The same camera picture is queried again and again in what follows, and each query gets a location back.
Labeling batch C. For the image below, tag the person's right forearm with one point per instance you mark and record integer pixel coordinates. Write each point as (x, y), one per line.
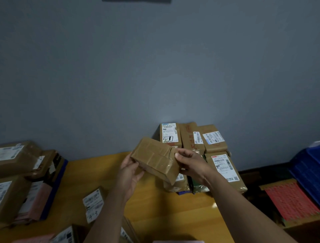
(247, 215)

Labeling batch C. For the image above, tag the small cardboard parcel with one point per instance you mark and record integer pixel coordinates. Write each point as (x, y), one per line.
(92, 205)
(177, 185)
(127, 232)

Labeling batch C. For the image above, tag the pink dot sticker sheet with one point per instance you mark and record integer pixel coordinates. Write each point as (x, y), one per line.
(32, 239)

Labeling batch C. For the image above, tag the box with black KARRIE band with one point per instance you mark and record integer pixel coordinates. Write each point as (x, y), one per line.
(47, 162)

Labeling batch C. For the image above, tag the blue plastic grid pallet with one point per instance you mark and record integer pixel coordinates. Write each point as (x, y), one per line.
(55, 187)
(183, 192)

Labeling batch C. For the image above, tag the dark green box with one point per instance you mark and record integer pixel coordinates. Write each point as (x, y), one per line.
(200, 187)

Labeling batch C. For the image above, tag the person's left forearm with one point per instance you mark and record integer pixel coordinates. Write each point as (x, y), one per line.
(107, 220)

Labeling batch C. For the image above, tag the person's left hand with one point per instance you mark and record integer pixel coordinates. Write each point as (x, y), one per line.
(127, 177)

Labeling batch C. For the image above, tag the brown parcel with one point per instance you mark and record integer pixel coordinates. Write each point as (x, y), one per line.
(155, 160)

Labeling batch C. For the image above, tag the small tall box white labels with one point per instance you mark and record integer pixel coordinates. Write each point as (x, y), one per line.
(65, 235)

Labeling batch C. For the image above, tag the blue plastic crate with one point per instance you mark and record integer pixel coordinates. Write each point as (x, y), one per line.
(307, 172)

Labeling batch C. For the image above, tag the person's right hand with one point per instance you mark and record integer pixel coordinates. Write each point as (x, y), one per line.
(195, 167)

